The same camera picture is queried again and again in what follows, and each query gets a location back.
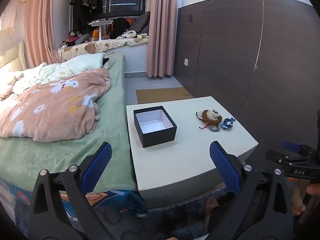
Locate cartoon-print bed skirt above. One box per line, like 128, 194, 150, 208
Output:
0, 179, 148, 222

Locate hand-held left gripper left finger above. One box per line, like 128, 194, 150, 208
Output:
29, 142, 118, 240

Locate person's foot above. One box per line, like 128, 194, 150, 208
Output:
291, 180, 308, 216
204, 197, 221, 233

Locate black bag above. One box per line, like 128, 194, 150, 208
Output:
109, 17, 131, 40

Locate hanging dark clothes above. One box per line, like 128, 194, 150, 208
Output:
69, 0, 103, 31

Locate bed with green sheet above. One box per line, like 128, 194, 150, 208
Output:
0, 52, 138, 198

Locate printed window seat mattress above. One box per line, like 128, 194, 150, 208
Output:
57, 35, 150, 62

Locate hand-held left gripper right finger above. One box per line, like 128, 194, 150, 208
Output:
207, 141, 294, 240

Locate blue scrunchie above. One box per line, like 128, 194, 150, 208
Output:
222, 117, 236, 130

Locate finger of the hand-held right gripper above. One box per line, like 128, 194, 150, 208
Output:
281, 141, 313, 157
265, 149, 313, 167

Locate pink curtain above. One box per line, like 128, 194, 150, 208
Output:
146, 0, 184, 78
24, 0, 63, 67

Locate white bedside table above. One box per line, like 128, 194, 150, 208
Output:
126, 96, 259, 209

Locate black square box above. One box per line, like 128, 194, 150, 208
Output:
133, 105, 177, 148

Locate pink duck-print blanket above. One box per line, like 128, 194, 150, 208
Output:
0, 68, 112, 143

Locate flat cardboard sheet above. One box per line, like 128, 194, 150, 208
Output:
136, 87, 194, 105

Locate white desk lamp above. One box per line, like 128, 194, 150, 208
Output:
88, 19, 113, 41

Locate white patterned cloth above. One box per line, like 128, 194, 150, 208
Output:
116, 30, 138, 40

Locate beige headboard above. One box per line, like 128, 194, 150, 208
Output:
0, 40, 28, 74

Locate person's right hand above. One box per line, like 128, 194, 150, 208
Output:
306, 184, 320, 196

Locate pile of plush toys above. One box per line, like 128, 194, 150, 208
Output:
61, 31, 91, 48

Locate dark grey pillow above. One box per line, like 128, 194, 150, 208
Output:
128, 11, 151, 34

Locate white pillows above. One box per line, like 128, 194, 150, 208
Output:
0, 71, 24, 101

